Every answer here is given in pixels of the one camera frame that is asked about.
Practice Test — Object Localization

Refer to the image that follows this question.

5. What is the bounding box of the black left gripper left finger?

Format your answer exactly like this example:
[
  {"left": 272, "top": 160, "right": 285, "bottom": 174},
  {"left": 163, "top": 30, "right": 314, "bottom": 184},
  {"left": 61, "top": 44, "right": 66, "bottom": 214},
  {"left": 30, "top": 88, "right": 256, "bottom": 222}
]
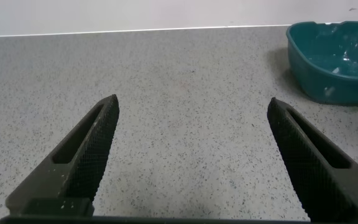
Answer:
[{"left": 5, "top": 94, "right": 120, "bottom": 218}]

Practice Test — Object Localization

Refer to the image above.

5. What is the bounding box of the teal square plastic tray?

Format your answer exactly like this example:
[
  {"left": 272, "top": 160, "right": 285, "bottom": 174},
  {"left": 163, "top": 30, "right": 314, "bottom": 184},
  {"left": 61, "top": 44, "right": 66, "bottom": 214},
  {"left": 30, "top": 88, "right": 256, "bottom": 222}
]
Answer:
[{"left": 285, "top": 21, "right": 358, "bottom": 106}]

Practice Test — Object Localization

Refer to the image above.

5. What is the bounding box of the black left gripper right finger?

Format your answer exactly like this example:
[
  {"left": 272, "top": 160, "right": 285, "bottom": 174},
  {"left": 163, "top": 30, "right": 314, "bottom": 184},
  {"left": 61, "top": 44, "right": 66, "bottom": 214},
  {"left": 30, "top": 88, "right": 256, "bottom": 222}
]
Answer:
[{"left": 267, "top": 97, "right": 358, "bottom": 223}]

